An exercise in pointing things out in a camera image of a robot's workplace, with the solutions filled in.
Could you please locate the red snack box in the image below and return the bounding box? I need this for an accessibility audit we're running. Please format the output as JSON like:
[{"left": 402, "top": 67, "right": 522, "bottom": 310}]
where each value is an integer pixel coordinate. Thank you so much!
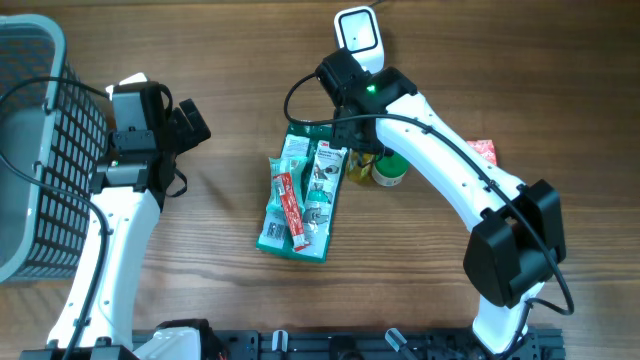
[{"left": 467, "top": 139, "right": 498, "bottom": 166}]

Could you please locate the camera cable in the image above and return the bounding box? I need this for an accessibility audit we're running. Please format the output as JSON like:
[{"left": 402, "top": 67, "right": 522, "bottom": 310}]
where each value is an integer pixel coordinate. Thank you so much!
[
  {"left": 283, "top": 72, "right": 576, "bottom": 360},
  {"left": 0, "top": 75, "right": 112, "bottom": 360}
]

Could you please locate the grey plastic shopping basket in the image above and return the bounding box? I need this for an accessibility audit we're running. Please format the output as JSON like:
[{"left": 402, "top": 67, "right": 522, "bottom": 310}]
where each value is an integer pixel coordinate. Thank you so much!
[{"left": 1, "top": 14, "right": 108, "bottom": 282}]

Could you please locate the green 3M package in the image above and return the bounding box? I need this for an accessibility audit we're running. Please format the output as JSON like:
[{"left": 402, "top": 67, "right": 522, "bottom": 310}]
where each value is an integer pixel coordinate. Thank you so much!
[{"left": 256, "top": 124, "right": 348, "bottom": 263}]

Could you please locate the teal toothbrush pack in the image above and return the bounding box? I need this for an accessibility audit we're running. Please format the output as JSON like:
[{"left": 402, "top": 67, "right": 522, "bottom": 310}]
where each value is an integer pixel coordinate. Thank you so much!
[{"left": 266, "top": 156, "right": 308, "bottom": 214}]

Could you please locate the white barcode scanner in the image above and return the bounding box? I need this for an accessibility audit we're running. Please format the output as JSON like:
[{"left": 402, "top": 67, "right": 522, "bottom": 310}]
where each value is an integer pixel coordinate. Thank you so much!
[{"left": 333, "top": 5, "right": 385, "bottom": 74}]

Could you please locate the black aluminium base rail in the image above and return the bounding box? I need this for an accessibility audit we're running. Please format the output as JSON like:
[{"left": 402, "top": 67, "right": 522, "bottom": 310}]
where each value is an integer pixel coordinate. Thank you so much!
[{"left": 199, "top": 327, "right": 566, "bottom": 360}]

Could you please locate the left camera cable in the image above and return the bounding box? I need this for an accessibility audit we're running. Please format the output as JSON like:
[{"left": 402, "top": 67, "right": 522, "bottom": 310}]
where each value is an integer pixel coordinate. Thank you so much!
[{"left": 0, "top": 75, "right": 112, "bottom": 360}]

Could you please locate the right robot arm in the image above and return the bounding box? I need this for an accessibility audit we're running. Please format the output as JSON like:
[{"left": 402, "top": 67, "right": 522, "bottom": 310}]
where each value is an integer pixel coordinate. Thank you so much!
[{"left": 314, "top": 49, "right": 570, "bottom": 356}]

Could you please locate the green lid jar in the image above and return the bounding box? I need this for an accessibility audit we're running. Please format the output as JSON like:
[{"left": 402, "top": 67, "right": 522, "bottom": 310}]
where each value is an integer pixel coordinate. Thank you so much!
[{"left": 372, "top": 153, "right": 410, "bottom": 187}]

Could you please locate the red toothpaste tube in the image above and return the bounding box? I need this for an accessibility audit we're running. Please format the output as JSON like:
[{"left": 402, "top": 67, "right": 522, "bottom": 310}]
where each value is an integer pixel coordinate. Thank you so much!
[{"left": 273, "top": 172, "right": 308, "bottom": 252}]

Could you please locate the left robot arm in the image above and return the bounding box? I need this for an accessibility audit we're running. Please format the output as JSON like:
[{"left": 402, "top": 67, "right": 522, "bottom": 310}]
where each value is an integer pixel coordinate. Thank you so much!
[{"left": 20, "top": 77, "right": 222, "bottom": 359}]

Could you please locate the yellow oil bottle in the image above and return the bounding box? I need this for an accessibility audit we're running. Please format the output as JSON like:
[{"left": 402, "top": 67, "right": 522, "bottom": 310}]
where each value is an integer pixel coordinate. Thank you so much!
[{"left": 346, "top": 149, "right": 375, "bottom": 185}]

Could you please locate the right camera cable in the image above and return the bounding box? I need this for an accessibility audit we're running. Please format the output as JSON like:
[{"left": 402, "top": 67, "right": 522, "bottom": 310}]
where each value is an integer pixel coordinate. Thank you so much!
[{"left": 283, "top": 72, "right": 576, "bottom": 360}]

